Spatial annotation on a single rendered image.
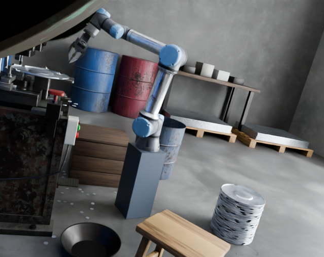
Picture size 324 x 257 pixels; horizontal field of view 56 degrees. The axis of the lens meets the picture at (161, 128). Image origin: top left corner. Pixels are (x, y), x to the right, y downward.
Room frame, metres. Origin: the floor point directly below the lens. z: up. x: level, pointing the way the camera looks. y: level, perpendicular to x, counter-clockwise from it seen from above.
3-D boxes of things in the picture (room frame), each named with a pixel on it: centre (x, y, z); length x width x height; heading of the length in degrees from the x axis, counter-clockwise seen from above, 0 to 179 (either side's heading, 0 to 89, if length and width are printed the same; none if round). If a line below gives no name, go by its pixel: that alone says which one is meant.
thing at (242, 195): (1.89, -0.62, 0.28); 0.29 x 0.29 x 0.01
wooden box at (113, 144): (2.25, 0.43, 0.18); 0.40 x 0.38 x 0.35; 109
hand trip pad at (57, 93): (1.35, 0.50, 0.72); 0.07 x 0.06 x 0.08; 108
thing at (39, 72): (1.63, 0.70, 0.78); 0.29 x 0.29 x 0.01
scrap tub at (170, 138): (2.62, 0.00, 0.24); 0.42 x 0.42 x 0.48
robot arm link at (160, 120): (1.84, 0.06, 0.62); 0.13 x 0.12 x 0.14; 164
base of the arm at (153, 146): (1.85, 0.06, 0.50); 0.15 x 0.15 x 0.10
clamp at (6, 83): (1.43, 0.77, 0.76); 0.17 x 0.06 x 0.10; 18
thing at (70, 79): (1.65, 0.66, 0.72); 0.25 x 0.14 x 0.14; 108
